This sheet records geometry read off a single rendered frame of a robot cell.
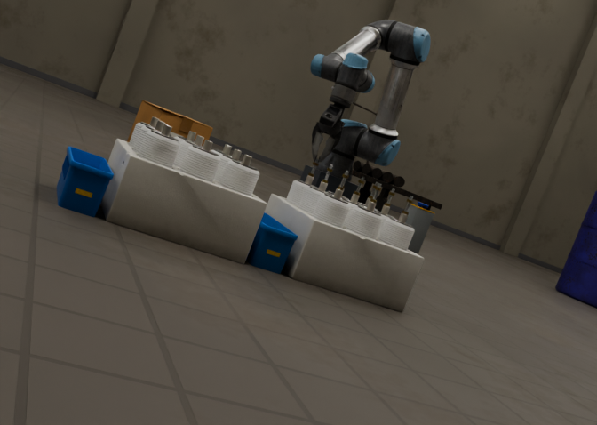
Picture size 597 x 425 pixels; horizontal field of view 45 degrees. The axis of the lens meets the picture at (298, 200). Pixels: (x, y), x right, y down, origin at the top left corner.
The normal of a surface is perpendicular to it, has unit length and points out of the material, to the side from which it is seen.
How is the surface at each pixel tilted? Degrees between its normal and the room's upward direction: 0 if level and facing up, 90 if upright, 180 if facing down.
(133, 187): 90
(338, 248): 90
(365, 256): 90
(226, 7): 90
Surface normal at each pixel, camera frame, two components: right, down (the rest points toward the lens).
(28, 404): 0.36, -0.93
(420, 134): 0.32, 0.19
